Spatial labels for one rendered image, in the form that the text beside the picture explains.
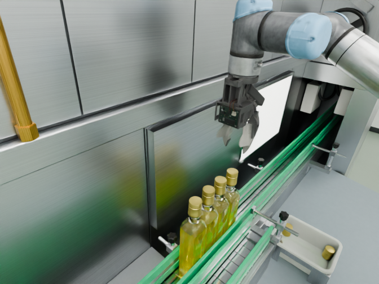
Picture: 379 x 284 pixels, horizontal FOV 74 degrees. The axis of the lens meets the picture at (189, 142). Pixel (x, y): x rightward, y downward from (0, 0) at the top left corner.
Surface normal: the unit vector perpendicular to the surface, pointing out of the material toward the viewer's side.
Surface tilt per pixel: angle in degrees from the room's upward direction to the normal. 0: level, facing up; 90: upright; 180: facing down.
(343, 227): 0
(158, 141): 90
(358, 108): 90
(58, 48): 90
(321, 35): 90
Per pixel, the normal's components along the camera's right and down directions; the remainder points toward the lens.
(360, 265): 0.04, -0.87
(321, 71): -0.65, 0.35
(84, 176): 0.75, 0.36
